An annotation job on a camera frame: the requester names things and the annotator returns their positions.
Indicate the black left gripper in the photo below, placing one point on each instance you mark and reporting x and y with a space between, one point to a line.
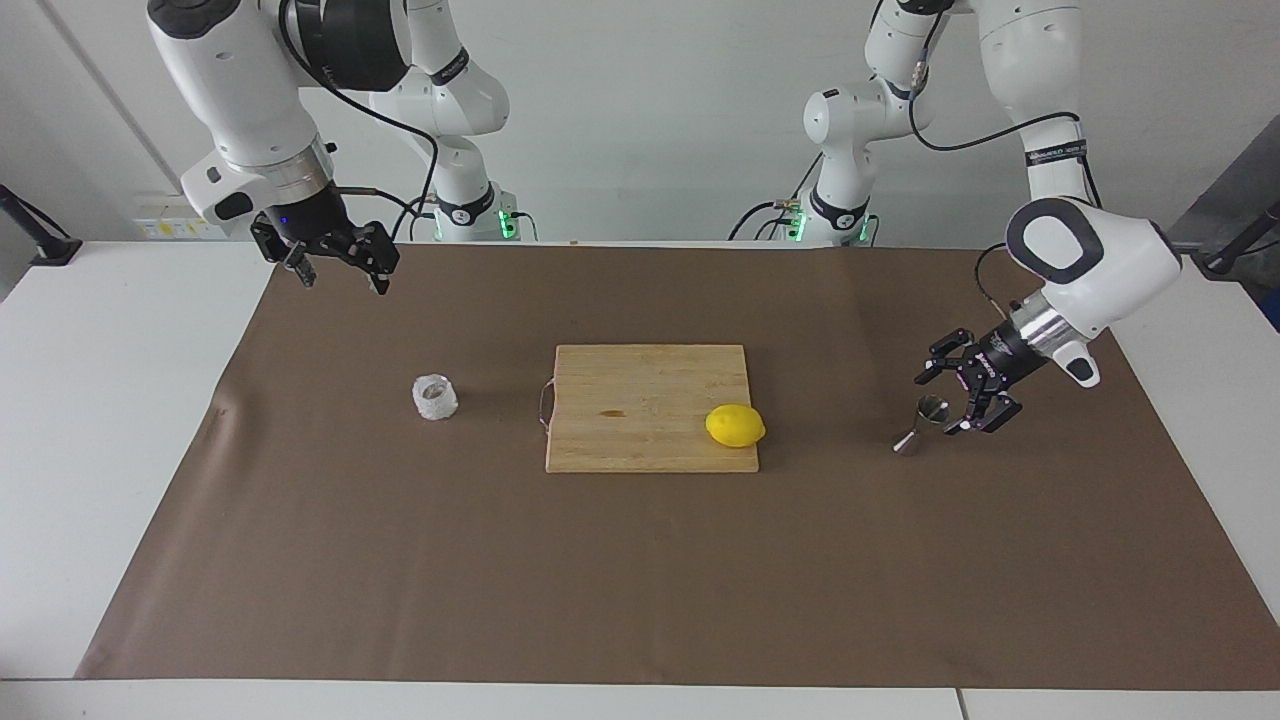
1005 358

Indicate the yellow lemon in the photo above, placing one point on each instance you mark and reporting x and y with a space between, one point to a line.
735 426

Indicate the steel double jigger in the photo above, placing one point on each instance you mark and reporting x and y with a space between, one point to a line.
920 425

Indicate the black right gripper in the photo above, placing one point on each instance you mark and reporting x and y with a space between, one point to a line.
318 225

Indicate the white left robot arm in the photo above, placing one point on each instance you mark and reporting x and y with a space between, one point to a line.
1130 270

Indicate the small clear glass cup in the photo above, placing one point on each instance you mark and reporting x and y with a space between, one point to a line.
435 400

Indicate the brown paper table mat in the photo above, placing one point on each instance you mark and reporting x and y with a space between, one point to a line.
400 560

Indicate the blue object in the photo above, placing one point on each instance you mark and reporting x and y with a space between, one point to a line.
1274 315

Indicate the white wall socket box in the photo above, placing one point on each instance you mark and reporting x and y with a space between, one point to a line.
165 226

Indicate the wooden cutting board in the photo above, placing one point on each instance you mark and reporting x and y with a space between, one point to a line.
640 400

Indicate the dark grey panel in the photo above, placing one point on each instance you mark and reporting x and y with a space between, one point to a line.
1240 180

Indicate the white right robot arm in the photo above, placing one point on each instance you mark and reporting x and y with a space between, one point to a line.
240 90

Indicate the black clamp stand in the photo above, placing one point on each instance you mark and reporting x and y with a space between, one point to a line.
1235 250
45 245

